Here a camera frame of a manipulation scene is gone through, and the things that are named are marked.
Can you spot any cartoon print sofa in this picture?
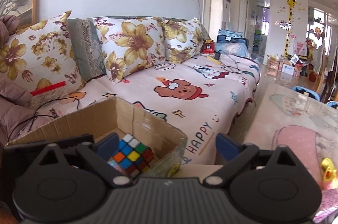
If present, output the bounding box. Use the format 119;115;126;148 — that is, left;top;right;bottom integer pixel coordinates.
0;10;261;165

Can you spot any floral pillow far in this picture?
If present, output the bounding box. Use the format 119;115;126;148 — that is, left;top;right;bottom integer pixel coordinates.
159;18;205;63

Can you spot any red snack box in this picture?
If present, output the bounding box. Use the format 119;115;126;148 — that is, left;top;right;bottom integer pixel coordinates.
203;39;214;54

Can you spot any black cable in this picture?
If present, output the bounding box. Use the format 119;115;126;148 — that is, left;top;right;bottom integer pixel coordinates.
6;96;82;143

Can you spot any giraffe height sticker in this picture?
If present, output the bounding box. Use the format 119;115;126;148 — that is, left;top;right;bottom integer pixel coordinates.
283;0;297;58

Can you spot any cardboard storage box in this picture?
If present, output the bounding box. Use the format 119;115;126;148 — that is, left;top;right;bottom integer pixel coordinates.
7;98;187;178

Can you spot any pink small carton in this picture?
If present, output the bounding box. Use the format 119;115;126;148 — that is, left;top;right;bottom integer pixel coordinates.
313;189;337;223

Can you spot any colourful rubiks cube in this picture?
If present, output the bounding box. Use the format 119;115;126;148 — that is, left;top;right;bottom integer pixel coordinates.
112;134;155;178

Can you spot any floral pillow near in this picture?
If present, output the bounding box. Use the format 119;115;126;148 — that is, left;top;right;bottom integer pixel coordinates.
1;10;85;95

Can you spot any floral pillow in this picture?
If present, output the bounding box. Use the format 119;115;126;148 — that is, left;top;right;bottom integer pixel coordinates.
92;17;166;84
1;10;85;95
159;18;205;63

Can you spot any floral pillow middle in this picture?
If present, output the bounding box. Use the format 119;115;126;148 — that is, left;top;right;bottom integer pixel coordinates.
92;17;166;84

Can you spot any yellow pink water gun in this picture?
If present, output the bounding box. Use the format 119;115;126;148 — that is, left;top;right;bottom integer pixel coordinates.
321;158;337;182

